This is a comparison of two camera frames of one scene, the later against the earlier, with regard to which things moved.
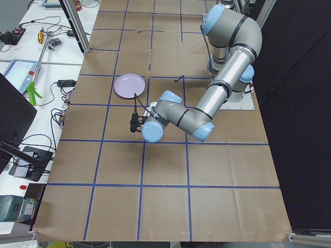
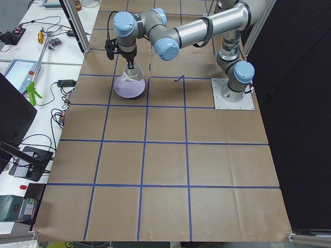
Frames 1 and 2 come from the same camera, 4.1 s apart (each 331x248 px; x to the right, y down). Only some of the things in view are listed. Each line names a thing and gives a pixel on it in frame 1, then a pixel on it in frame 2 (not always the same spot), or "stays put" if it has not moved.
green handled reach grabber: [32, 88] stays put
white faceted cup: [153, 104] to [133, 75]
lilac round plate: [126, 85] stays put
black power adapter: [66, 83] stays put
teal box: [10, 207] stays put
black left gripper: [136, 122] to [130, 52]
